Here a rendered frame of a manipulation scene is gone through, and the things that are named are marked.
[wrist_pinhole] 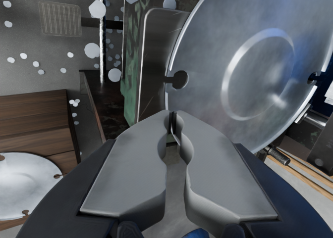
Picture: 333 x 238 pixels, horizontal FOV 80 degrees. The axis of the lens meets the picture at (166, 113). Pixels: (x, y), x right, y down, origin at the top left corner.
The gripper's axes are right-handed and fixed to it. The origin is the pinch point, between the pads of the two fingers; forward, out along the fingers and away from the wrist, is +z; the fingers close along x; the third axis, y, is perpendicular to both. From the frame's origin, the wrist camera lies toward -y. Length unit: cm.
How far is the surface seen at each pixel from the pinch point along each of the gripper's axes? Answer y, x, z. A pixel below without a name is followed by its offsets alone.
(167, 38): -3.5, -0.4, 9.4
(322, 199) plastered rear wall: 107, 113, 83
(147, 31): -4.1, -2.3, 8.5
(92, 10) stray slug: -5.4, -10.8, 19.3
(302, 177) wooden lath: 84, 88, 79
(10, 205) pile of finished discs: 56, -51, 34
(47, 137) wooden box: 32, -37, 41
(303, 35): -3.6, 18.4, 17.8
